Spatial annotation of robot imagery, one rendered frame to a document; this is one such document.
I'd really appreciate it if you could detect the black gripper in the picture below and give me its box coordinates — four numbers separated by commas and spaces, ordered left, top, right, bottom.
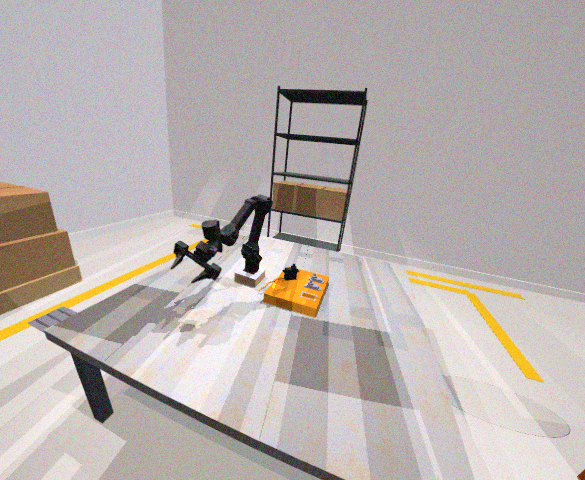
171, 241, 221, 284

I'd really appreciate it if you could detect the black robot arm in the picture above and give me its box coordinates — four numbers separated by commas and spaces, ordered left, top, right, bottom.
194, 194, 273, 274

